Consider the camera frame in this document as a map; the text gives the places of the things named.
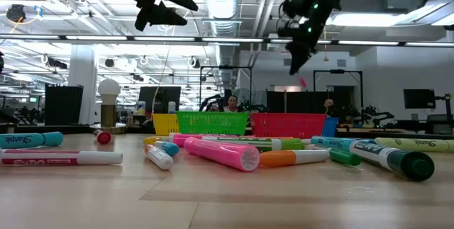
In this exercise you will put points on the blue cap white marker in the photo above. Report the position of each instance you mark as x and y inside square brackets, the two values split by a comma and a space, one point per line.
[170, 148]

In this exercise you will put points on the background black robot arm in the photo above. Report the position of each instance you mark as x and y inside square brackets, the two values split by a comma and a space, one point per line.
[377, 115]
[213, 99]

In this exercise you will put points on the white bulb brass lamp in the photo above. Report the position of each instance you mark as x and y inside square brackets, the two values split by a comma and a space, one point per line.
[109, 92]

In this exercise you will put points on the black partition panel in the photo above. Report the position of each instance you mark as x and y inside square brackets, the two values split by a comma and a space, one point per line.
[301, 102]
[64, 105]

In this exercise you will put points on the white bottle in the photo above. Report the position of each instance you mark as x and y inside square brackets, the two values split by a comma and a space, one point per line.
[171, 107]

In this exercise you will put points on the thin green cap marker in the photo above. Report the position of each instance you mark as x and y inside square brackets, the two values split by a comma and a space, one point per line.
[344, 157]

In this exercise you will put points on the red cap white marker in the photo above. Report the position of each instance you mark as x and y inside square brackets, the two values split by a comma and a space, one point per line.
[104, 138]

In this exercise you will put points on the black frame stand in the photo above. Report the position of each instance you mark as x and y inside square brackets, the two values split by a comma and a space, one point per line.
[337, 71]
[227, 67]

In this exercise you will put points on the pink Sharpie highlighter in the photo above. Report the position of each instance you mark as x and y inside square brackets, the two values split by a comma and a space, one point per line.
[220, 152]
[179, 139]

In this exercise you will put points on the green plastic basket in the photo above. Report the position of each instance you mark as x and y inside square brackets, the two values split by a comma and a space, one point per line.
[213, 122]

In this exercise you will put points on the light green Expo marker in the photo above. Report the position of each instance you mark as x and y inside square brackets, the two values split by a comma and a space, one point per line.
[291, 144]

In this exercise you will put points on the turquoise Sharpie highlighter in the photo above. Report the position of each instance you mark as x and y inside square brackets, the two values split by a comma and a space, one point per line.
[326, 142]
[32, 140]

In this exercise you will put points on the yellow plastic basket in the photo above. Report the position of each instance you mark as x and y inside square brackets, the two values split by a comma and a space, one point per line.
[165, 124]

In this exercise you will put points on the orange cap white marker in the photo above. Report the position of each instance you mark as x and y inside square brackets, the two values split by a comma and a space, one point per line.
[280, 159]
[159, 158]

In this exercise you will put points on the yellow blue canister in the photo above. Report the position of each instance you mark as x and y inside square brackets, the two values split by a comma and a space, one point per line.
[141, 108]

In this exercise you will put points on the silver ceiling duct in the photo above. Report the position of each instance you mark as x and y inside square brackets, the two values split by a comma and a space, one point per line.
[221, 2]

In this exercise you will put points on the black ceiling device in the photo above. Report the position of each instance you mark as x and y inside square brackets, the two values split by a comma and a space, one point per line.
[16, 12]

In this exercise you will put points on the black computer monitor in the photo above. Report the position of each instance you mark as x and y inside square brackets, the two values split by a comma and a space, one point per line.
[163, 98]
[418, 98]

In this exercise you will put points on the yellow-green Sharpie highlighter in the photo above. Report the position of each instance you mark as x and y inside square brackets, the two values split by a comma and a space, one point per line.
[418, 145]

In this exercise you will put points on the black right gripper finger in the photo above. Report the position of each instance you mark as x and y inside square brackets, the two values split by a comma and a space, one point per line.
[299, 62]

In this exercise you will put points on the red Expo marker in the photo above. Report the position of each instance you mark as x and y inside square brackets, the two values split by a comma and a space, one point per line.
[99, 158]

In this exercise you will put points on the person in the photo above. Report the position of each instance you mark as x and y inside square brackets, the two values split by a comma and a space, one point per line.
[329, 104]
[232, 102]

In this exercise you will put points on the yellow marker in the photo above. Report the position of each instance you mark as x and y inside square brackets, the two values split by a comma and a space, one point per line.
[150, 140]

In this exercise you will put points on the red plastic basket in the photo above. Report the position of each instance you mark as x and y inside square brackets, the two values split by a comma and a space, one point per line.
[287, 125]

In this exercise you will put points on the dark green Expo marker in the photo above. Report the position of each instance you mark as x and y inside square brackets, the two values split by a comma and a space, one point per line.
[411, 165]

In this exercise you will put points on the overhead light bar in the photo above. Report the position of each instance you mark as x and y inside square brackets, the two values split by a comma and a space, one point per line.
[230, 40]

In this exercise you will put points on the blue plastic basket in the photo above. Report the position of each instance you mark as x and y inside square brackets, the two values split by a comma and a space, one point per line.
[330, 127]

